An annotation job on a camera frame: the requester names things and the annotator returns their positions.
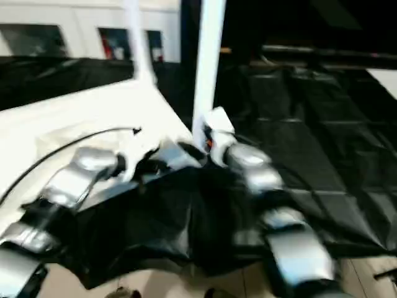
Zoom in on white plastic table leg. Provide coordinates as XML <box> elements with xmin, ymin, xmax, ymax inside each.
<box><xmin>123</xmin><ymin>0</ymin><xmax>159</xmax><ymax>86</ymax></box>
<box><xmin>190</xmin><ymin>0</ymin><xmax>228</xmax><ymax>151</ymax></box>

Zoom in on white plastic table top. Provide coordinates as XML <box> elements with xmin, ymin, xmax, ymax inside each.
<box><xmin>0</xmin><ymin>78</ymin><xmax>207</xmax><ymax>209</ymax></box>

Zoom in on black plastic mat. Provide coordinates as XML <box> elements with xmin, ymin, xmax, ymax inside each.
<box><xmin>0</xmin><ymin>53</ymin><xmax>397</xmax><ymax>289</ymax></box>

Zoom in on silver metal bar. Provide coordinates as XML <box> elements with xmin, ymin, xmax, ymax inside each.
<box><xmin>261</xmin><ymin>44</ymin><xmax>397</xmax><ymax>61</ymax></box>

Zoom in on white glass-door cabinet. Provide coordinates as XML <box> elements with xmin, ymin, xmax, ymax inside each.
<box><xmin>0</xmin><ymin>0</ymin><xmax>182</xmax><ymax>64</ymax></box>

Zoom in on white flat sheet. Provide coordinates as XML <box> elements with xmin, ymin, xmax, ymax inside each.
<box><xmin>365</xmin><ymin>68</ymin><xmax>397</xmax><ymax>101</ymax></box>

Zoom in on black floor stand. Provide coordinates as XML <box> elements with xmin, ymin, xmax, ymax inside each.
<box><xmin>374</xmin><ymin>269</ymin><xmax>397</xmax><ymax>281</ymax></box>

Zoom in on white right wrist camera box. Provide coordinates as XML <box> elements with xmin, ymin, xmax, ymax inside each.
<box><xmin>203</xmin><ymin>106</ymin><xmax>237</xmax><ymax>166</ymax></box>

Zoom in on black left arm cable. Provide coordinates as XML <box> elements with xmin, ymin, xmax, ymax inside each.
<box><xmin>0</xmin><ymin>126</ymin><xmax>143</xmax><ymax>207</ymax></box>

